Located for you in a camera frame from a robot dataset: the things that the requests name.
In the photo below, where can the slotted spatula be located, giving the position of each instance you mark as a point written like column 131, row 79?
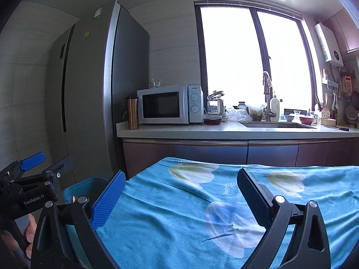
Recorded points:
column 325, row 112

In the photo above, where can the glass jar with dark lid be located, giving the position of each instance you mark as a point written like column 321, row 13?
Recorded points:
column 242, row 105

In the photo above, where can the clear plastic bag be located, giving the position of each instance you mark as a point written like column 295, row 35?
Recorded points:
column 237, row 115

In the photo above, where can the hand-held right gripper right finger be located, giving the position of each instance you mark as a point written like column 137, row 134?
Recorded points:
column 253, row 199

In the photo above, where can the small white bowl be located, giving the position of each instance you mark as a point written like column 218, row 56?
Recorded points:
column 289, row 118

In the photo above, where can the white soap bottle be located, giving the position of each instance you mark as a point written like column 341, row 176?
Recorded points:
column 275, row 109

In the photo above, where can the hanging strainer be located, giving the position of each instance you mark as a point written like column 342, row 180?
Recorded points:
column 346, row 96

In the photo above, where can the glass electric kettle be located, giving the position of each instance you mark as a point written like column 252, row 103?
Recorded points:
column 216, row 105

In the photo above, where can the white water heater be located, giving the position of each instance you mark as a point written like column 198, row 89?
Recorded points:
column 329, row 44

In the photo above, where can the blue wall utensil rack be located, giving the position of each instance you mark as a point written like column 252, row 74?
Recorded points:
column 331, row 83

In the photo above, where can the person's left hand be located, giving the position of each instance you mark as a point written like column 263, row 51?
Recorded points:
column 31, row 229

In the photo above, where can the brown kitchen counter cabinet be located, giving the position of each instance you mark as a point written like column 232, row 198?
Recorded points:
column 196, row 151

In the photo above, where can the steel kitchen faucet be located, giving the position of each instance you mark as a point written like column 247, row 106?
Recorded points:
column 267, row 101

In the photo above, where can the large dark-framed window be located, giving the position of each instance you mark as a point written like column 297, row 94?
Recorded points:
column 230, row 56

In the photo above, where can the grey refrigerator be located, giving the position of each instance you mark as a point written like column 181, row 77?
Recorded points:
column 92, row 89

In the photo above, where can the blue floral tablecloth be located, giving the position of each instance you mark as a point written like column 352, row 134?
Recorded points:
column 174, row 215

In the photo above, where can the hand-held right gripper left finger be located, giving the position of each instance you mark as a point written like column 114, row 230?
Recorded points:
column 108, row 199

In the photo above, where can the pink wall cabinet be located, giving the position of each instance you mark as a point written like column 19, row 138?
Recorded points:
column 346, row 30

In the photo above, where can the small white ornament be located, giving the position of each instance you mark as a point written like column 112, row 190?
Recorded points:
column 155, row 82

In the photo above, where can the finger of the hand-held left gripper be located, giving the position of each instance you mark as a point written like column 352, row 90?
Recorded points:
column 60, row 166
column 33, row 159

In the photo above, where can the white microwave oven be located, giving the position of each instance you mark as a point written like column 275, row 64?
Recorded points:
column 162, row 106

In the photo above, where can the hanging frying pan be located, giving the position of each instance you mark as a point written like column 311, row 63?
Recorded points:
column 355, row 98

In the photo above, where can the plastic bag of dark food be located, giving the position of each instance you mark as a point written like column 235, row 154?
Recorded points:
column 255, row 113

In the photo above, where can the kitchen sink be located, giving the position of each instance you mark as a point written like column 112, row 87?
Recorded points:
column 274, row 124

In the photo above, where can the copper thermos mug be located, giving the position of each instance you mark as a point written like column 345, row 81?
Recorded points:
column 132, row 115

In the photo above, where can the pale yellow dish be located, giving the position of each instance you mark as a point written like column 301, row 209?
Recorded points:
column 328, row 122

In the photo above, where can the blue plastic bin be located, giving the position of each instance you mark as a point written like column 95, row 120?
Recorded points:
column 84, row 186

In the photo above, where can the dark red lidded bowl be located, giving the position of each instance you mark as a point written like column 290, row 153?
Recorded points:
column 212, row 120

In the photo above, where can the orange hanging grater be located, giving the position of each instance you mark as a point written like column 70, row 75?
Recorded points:
column 347, row 83

